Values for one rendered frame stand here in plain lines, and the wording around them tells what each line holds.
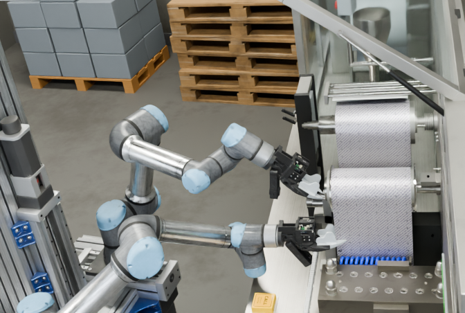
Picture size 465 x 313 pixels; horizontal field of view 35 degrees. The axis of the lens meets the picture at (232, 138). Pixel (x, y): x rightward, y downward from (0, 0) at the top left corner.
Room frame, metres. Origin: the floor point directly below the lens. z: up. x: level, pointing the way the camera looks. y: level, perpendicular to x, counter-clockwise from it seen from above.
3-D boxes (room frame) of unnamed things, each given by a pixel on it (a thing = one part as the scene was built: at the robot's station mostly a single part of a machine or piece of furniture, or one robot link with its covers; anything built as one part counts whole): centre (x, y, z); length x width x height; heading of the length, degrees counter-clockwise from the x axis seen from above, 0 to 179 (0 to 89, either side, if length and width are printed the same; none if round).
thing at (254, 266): (1.90, 0.00, 1.01); 0.11 x 0.08 x 0.11; 15
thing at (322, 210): (1.91, -0.25, 1.05); 0.06 x 0.05 x 0.31; 73
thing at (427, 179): (1.78, -0.56, 1.28); 0.06 x 0.05 x 0.02; 73
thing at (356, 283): (1.65, -0.38, 1.00); 0.40 x 0.16 x 0.06; 73
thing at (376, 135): (1.96, -0.43, 1.16); 0.39 x 0.23 x 0.51; 163
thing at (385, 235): (1.77, -0.38, 1.11); 0.23 x 0.01 x 0.18; 73
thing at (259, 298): (1.78, -0.01, 0.91); 0.07 x 0.07 x 0.02; 73
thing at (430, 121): (2.02, -0.63, 1.34); 0.07 x 0.07 x 0.07; 73
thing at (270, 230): (1.87, -0.07, 1.11); 0.08 x 0.05 x 0.08; 163
